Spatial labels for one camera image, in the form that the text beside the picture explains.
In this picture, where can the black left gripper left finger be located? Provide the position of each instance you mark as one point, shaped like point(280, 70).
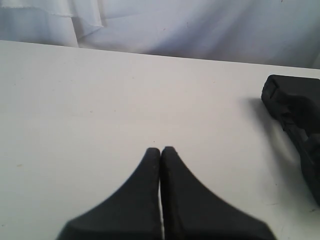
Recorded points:
point(130, 213)

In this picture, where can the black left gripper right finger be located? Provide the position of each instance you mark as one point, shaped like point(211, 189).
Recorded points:
point(192, 212)

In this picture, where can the black plastic tool case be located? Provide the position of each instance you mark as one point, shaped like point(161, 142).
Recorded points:
point(295, 103)

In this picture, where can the white backdrop cloth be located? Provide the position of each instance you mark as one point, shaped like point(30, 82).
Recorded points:
point(273, 32)

